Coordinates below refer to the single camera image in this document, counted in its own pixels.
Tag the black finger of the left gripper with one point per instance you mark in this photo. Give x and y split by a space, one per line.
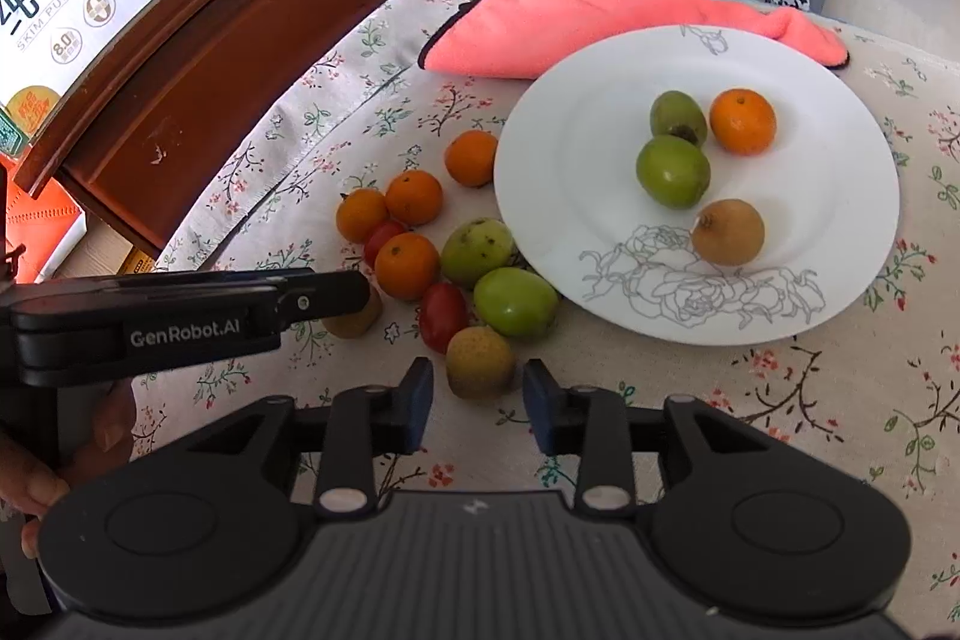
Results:
304 295

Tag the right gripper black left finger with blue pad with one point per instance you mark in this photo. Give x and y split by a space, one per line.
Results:
359 425

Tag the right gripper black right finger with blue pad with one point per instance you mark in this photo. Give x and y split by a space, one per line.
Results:
588 422

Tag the brown longan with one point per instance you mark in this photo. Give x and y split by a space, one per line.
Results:
480 364
356 325
729 233

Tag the large orange mandarin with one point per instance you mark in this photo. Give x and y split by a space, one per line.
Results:
743 122

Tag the person's left hand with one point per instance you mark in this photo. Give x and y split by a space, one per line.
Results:
31 486

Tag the red cherry tomato small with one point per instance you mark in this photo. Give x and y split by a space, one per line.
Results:
383 233

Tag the small orange mandarin left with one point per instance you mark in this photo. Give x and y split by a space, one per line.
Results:
359 213

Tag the orange mandarin lower left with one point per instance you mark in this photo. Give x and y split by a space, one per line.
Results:
406 266

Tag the orange box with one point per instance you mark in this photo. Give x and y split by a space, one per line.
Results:
49 227

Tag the orange mandarin middle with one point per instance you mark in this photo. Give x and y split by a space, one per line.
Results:
415 198

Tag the spotted green jujube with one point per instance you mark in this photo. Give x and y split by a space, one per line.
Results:
474 249

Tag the brown wooden headboard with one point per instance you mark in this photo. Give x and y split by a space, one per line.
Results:
151 122

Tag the orange mandarin top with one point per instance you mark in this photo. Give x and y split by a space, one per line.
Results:
469 160

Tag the floral tablecloth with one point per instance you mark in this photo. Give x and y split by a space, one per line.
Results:
874 392

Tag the green jujube bottom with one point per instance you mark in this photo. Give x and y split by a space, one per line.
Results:
675 113

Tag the pink fleece cloth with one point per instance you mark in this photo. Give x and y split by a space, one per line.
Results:
521 39

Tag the white floral plate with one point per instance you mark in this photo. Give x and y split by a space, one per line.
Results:
827 189

